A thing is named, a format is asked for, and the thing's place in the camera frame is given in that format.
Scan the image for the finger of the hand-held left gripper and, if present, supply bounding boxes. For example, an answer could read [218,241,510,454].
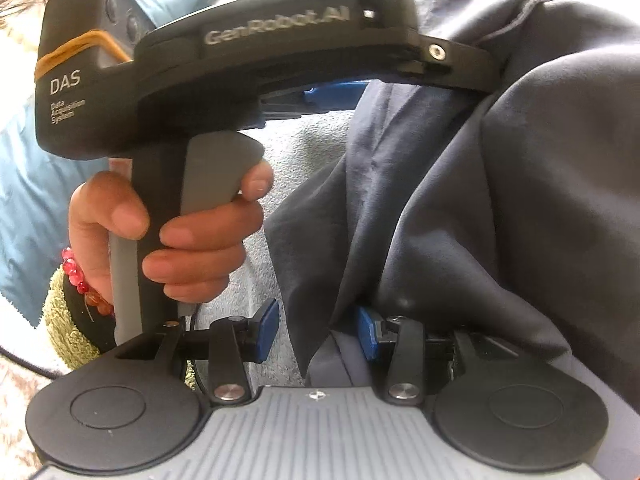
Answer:
[260,32,501,121]

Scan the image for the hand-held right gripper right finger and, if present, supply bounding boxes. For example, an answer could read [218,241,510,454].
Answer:
[355,306,523,405]

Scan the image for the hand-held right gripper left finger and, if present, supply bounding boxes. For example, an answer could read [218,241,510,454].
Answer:
[107,298,281,407]

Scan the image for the dark grey pants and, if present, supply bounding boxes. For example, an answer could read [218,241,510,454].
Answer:
[265,0,640,411]

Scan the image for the person's left forearm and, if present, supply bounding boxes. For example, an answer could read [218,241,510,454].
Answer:
[0,270,198,480]

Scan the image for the person's left hand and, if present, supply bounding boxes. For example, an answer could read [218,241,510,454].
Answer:
[69,162,275,318]

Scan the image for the yellow rubber band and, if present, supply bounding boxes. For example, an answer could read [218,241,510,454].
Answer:
[34,30,133,81]

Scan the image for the teal pillow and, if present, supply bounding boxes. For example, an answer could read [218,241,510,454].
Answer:
[0,0,221,326]

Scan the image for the red bead bracelet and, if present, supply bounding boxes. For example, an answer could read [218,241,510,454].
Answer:
[61,247,115,318]

